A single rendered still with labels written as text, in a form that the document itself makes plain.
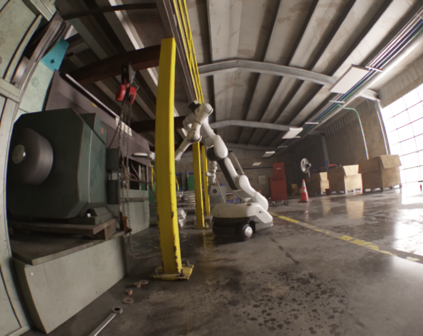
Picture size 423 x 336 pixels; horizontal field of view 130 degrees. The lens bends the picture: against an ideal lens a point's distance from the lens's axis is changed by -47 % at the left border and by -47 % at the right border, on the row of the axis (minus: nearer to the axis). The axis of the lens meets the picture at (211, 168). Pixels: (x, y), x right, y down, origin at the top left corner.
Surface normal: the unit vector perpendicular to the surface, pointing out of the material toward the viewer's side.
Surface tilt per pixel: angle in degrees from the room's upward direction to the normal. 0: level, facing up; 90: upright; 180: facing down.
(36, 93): 90
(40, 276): 90
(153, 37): 180
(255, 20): 171
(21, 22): 90
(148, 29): 180
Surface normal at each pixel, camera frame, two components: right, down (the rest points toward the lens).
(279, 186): -0.38, -0.11
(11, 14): 1.00, -0.07
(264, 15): -0.09, 0.99
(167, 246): -0.04, -0.14
